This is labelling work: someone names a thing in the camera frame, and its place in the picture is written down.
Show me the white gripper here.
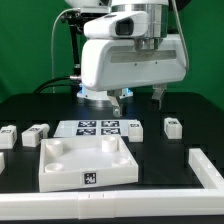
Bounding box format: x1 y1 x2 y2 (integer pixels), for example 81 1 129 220
81 35 186 118

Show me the white square tabletop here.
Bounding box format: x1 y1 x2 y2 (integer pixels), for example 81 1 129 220
39 135 138 192

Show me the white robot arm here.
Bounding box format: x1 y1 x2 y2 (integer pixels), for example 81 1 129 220
65 0 189 117

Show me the white marker sheet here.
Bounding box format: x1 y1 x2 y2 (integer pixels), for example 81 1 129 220
54 119 140 138

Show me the white L-shaped fence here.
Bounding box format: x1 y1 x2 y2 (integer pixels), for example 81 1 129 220
0 148 224 221

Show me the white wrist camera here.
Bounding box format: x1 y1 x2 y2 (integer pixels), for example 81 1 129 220
84 11 149 39

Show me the black cable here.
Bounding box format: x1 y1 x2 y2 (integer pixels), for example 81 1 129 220
33 74 83 94

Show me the grey cable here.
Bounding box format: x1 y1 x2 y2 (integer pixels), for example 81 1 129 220
50 8 82 94

